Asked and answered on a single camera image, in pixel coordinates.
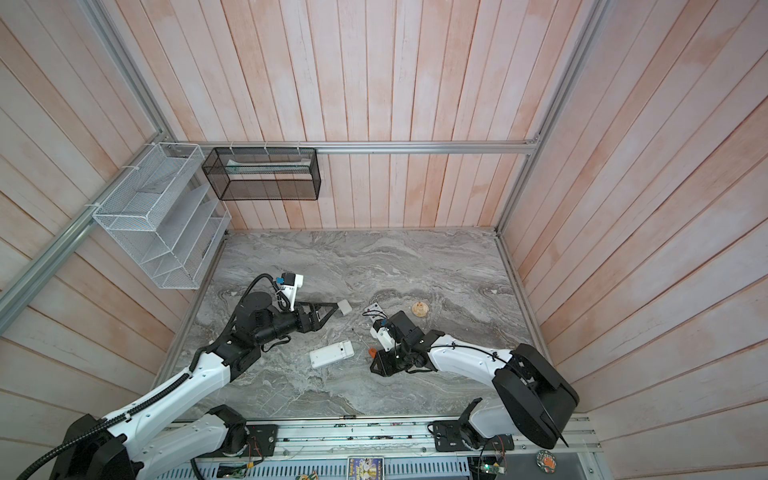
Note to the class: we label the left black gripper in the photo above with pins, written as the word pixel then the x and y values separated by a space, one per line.
pixel 304 325

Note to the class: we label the black mesh basket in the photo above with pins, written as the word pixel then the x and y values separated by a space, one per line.
pixel 263 173

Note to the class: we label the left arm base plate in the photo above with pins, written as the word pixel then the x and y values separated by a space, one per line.
pixel 258 440

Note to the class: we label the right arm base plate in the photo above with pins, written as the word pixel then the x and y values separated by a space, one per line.
pixel 456 435

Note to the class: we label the white air conditioner remote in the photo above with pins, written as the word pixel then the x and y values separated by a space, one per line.
pixel 330 354

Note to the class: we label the long white TV remote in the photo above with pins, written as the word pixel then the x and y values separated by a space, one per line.
pixel 375 312

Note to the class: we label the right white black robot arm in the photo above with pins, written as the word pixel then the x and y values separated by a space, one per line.
pixel 533 399

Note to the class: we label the small round orange object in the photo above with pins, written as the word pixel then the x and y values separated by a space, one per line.
pixel 546 461

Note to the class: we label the colourful card box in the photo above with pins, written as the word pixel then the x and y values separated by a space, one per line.
pixel 365 468

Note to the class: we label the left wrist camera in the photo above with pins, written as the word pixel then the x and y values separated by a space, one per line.
pixel 289 283

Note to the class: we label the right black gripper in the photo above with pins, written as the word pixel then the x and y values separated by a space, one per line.
pixel 383 362

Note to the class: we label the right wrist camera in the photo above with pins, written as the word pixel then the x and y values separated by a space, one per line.
pixel 382 334

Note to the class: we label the small beige round toy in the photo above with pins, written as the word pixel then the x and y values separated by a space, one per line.
pixel 420 309

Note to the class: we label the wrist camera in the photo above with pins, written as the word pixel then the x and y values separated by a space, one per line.
pixel 382 334
pixel 289 283

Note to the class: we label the white battery cover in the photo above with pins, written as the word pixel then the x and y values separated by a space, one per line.
pixel 344 307

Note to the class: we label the white wire mesh shelf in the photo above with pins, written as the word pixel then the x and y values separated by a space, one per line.
pixel 165 218

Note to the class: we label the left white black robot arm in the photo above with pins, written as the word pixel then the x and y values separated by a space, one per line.
pixel 133 442

